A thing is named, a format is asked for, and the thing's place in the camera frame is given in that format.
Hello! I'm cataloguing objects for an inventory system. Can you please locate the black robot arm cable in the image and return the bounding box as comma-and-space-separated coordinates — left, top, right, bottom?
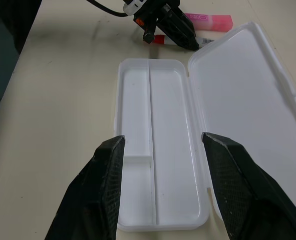
86, 0, 128, 18

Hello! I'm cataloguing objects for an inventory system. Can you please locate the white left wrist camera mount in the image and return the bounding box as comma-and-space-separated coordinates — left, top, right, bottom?
122, 0, 146, 15

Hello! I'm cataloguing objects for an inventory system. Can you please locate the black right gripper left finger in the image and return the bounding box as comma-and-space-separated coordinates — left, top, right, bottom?
44, 135, 127, 240

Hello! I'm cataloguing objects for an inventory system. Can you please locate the pink highlighter marker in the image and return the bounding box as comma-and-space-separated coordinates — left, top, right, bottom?
183, 12, 234, 32

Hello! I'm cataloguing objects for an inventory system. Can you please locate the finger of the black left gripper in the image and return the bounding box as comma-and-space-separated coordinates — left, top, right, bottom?
157, 7, 200, 52
142, 23, 156, 45

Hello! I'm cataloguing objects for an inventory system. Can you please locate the red capped white marker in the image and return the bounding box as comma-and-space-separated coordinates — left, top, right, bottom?
151, 34, 215, 48

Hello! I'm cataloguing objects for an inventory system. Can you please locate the white plastic pencil case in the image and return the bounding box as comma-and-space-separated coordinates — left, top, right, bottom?
113, 21, 296, 233

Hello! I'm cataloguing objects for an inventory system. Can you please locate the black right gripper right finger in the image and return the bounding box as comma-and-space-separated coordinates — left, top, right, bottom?
201, 132, 296, 240

